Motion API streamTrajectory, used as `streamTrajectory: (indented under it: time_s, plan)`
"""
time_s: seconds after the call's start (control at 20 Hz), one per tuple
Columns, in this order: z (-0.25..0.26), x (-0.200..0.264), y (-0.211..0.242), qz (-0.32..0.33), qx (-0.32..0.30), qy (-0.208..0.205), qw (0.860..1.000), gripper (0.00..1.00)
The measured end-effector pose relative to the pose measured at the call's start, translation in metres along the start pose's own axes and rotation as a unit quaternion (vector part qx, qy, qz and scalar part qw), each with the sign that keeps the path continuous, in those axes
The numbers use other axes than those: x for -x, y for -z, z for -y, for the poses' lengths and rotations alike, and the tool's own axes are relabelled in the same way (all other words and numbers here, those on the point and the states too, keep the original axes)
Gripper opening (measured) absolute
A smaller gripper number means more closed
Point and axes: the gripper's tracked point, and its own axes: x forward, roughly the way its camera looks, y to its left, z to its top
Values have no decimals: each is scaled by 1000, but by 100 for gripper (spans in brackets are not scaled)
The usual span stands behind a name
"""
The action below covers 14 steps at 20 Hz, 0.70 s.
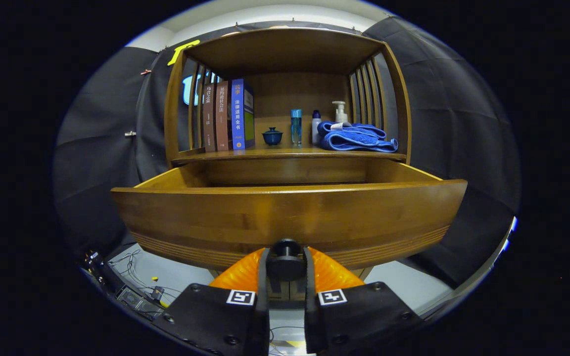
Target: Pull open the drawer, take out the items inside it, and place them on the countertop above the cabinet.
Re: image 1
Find white cables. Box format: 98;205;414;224
108;249;183;298

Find dark brown book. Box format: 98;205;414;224
202;83;218;152

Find reddish brown book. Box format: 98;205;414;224
214;81;232;151

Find wooden countertop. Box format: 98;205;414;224
171;143;408;166

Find clear blue bottle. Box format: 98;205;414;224
291;109;303;146

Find wooden cabinet with hutch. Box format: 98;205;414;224
164;27;413;302

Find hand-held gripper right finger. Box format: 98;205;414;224
304;246;422;356

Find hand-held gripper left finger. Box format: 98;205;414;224
163;247;271;356

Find blue folded towel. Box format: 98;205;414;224
317;121;399;152

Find thin dark floor cable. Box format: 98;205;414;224
270;325;306;356

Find dark blue lidded teacup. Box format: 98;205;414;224
262;127;284;146

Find black electronic device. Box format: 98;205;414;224
116;284;165;316

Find wooden drawer with black knob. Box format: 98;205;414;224
111;159;468;282

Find blue book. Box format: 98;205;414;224
231;78;255;150

